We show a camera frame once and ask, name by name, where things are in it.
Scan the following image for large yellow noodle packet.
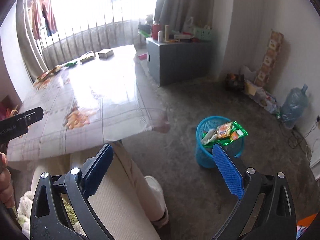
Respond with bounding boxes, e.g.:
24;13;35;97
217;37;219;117
36;71;52;82

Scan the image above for green red snack bag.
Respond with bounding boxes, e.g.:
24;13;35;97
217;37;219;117
205;121;248;147

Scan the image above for black power cable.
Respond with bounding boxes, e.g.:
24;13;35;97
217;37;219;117
278;115;320;160

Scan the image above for blue water jug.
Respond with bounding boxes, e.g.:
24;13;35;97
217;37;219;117
280;84;309;129

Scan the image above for green snack packet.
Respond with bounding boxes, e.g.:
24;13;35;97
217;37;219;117
65;60;78;68

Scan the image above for person's left hand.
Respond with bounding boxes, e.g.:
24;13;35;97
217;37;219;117
0;153;15;208

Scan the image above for floral plastic tablecloth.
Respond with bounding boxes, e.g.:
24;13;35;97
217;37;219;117
7;45;170;161

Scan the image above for crumpled yellow snack bag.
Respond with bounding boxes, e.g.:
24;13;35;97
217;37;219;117
50;65;63;74

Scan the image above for patterned tall roll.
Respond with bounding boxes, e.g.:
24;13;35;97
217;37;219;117
254;29;284;87

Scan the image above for blue plastic waste basket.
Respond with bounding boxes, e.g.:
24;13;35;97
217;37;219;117
195;115;246;169

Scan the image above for red thermos bottle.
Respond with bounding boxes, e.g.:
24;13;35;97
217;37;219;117
151;22;162;40

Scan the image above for white tissue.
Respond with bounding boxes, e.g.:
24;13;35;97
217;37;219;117
201;129;217;145

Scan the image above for hanging clothes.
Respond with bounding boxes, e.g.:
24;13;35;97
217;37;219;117
31;0;57;40

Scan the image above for grey curtain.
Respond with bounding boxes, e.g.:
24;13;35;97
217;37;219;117
154;0;214;31

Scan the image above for small yellow noodle packet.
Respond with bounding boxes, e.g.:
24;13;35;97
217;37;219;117
80;51;95;64

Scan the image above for small gold carton box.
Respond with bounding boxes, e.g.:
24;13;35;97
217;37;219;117
98;49;114;59

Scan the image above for yellow instant noodle packet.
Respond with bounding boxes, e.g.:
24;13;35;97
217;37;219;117
216;121;233;139

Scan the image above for white sneaker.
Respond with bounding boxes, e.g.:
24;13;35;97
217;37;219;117
145;176;169;229

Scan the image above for green plastic basket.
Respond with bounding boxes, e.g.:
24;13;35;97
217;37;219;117
194;27;213;41

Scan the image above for dark cardboard box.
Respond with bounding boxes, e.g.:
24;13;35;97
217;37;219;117
225;73;245;92

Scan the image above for grey cabinet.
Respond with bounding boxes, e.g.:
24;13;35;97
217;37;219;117
146;38;213;86

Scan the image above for metal window railing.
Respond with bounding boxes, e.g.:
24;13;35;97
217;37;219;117
36;21;140;69

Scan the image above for beige trouser leg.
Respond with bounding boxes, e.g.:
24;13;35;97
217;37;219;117
30;141;167;240

